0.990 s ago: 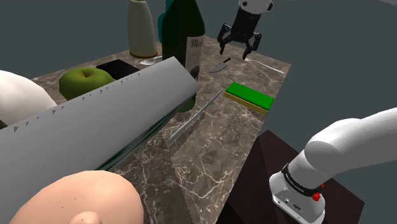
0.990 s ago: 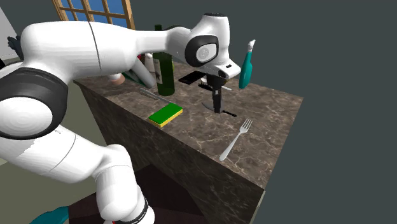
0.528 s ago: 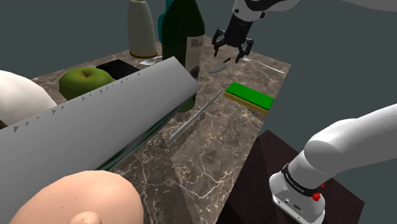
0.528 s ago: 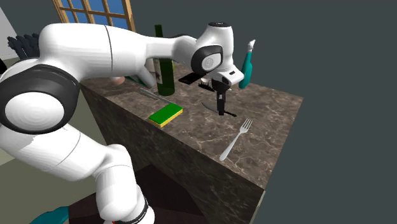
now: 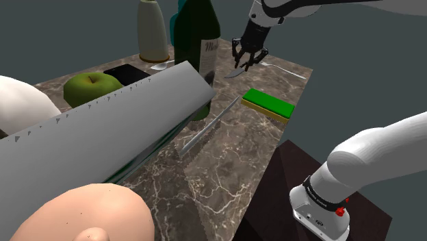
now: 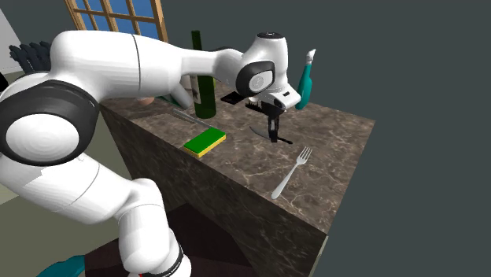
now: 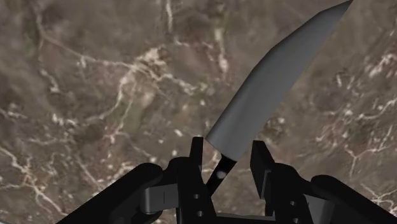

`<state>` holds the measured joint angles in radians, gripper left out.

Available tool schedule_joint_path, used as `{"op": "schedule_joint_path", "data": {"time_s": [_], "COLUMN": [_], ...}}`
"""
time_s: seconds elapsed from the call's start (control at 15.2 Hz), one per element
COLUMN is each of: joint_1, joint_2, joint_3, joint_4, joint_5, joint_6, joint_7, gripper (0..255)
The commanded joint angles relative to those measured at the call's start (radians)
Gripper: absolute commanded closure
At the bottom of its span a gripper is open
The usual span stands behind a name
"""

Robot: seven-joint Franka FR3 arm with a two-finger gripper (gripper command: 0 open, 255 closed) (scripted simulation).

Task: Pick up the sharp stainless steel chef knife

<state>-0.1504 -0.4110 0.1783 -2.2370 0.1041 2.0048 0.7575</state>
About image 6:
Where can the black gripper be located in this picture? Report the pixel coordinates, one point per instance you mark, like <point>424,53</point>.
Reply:
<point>273,109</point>

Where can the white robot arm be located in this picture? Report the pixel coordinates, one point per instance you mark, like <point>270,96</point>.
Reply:
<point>96,65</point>

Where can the black bristly brush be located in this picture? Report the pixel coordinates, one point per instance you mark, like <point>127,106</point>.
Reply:
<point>254,107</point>

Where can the silver fork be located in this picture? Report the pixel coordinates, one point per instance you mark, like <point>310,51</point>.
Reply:
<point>291,172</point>

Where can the black flat rectangular slab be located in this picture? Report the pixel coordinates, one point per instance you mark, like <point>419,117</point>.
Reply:
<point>232,98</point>

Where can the teal spray bottle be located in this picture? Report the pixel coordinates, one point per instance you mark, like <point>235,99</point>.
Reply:
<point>305,86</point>

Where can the green and yellow sponge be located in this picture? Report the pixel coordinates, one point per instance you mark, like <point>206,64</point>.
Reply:
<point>204,141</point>

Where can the dark green glass bottle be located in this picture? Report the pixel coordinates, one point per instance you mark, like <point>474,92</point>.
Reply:
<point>204,96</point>

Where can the grey long knife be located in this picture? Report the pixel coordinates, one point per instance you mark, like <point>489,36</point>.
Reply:
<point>191,118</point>

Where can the teal flat object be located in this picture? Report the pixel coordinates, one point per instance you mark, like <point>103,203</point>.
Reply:
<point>168,100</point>

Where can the pink round pot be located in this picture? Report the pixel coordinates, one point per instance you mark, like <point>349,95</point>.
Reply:
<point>146,101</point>

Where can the wooden framed window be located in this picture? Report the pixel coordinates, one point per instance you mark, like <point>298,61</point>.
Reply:
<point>115,15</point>

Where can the teal rounded object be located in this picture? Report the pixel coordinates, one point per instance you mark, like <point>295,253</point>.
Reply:
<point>65,267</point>

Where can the dark leafy plant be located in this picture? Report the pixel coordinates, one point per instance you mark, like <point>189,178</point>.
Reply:
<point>32,55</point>

